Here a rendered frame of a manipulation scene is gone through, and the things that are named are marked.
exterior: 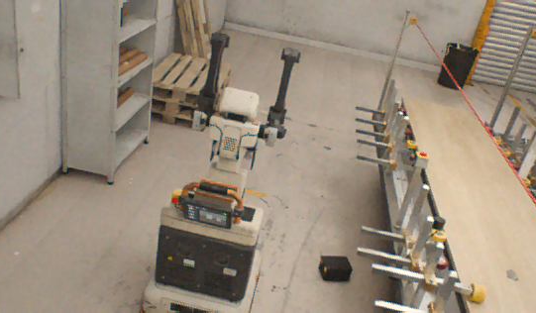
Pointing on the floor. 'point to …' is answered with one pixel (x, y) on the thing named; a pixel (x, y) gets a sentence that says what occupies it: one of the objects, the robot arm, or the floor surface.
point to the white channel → (533, 151)
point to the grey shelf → (75, 144)
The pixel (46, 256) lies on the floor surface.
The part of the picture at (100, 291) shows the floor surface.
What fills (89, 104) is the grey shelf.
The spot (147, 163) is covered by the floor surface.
